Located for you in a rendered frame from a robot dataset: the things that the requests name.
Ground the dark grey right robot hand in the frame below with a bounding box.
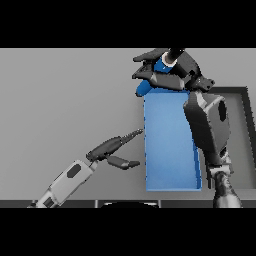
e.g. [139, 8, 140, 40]
[131, 48, 216, 93]

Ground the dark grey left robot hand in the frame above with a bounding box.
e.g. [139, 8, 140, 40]
[85, 128, 144, 171]

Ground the blue pipe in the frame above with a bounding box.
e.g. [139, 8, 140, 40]
[135, 48, 186, 98]

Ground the blue bin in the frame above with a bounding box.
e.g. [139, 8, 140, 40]
[143, 89, 203, 192]

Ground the dark grey bin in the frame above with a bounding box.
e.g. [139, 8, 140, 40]
[198, 86, 256, 192]

